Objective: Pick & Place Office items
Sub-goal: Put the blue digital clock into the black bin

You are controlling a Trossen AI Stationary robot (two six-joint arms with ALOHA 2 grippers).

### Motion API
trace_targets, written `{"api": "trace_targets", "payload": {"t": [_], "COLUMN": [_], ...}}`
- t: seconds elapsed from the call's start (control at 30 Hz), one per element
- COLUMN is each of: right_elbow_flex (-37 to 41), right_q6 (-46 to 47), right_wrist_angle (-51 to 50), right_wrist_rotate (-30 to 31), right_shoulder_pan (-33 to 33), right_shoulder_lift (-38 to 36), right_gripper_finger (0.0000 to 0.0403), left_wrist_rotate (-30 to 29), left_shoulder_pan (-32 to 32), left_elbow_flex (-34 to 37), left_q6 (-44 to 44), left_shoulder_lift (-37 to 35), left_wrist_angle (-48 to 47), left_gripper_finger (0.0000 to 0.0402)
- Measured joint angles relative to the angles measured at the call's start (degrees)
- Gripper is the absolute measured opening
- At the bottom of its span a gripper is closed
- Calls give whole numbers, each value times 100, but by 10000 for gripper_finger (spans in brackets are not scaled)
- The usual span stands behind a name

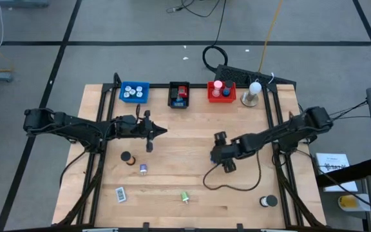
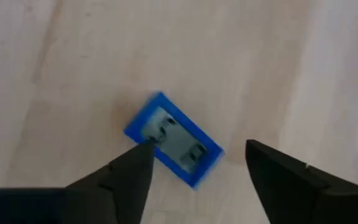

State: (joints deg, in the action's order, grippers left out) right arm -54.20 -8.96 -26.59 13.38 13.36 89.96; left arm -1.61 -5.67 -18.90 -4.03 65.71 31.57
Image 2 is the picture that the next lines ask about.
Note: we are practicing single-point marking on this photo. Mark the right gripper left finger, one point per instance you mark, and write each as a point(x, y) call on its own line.
point(129, 180)

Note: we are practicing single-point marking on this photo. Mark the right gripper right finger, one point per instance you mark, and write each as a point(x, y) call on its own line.
point(278, 180)

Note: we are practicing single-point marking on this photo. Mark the blue framed LCD display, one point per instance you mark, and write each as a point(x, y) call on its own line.
point(134, 130)

